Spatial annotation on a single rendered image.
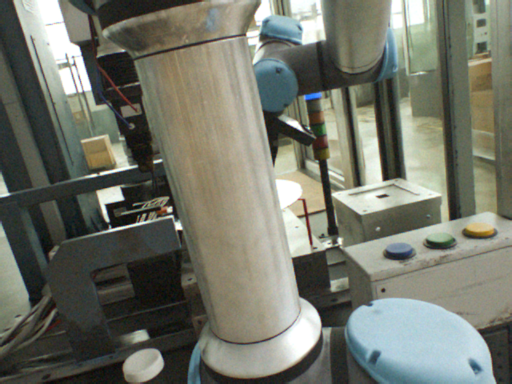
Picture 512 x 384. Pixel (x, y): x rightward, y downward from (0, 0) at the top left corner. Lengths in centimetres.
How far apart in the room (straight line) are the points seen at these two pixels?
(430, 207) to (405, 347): 59
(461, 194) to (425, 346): 54
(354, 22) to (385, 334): 30
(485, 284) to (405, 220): 23
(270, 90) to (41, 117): 98
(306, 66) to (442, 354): 43
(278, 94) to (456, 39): 35
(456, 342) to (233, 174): 23
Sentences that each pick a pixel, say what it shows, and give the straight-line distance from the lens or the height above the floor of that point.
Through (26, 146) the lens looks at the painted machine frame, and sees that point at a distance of 147.
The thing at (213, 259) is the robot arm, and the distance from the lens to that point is 33.
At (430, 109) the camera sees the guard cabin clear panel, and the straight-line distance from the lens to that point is 100.
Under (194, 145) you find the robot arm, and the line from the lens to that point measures 29.
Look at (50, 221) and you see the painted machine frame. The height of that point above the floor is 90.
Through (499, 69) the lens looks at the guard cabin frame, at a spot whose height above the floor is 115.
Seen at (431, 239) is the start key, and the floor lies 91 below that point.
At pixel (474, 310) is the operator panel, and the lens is 78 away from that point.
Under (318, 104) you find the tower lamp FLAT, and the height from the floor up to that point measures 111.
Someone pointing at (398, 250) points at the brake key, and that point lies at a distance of 70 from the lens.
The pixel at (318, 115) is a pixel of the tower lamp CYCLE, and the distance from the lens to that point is 109.
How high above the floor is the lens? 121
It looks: 15 degrees down
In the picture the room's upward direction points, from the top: 12 degrees counter-clockwise
